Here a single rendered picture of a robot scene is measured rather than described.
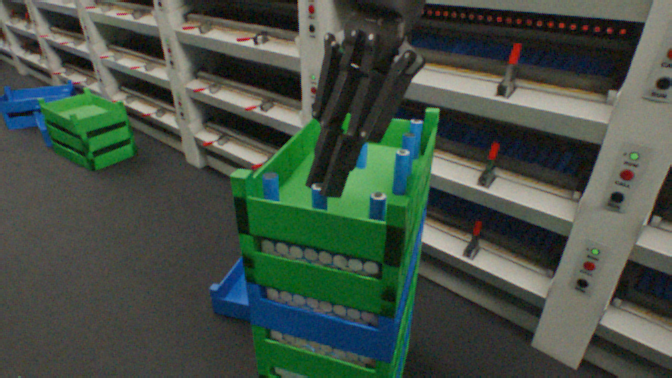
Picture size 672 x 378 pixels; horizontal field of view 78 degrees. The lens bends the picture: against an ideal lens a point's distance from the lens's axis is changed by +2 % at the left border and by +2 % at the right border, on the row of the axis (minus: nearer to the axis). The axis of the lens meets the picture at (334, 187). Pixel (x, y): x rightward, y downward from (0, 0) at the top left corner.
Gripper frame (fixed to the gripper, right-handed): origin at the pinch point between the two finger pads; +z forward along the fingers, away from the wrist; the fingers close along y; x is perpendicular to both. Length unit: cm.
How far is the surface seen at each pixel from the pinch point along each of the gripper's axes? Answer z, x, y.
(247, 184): 5.1, -6.6, -5.2
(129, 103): 28, 39, -168
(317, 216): 5.5, -2.0, 2.3
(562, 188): -4, 57, 8
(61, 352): 65, -5, -54
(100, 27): 0, 27, -186
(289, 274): 15.0, 0.2, -1.1
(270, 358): 31.6, 5.8, -4.6
